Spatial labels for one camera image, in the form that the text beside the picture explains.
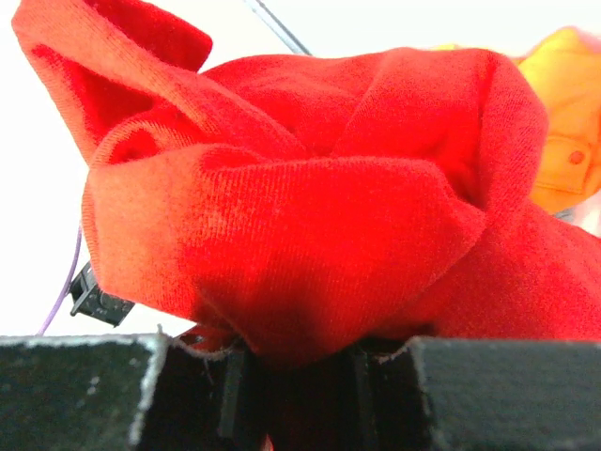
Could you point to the red cloth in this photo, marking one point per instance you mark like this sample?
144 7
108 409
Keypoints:
302 203

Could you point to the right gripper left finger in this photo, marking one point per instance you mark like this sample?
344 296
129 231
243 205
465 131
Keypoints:
123 392

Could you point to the left aluminium frame post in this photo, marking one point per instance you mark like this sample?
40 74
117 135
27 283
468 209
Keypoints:
277 27

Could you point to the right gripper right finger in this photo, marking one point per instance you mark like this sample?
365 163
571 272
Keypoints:
457 394

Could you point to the orange cloth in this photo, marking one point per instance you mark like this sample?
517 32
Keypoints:
549 104

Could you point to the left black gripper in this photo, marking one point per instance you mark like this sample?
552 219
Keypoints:
90 300

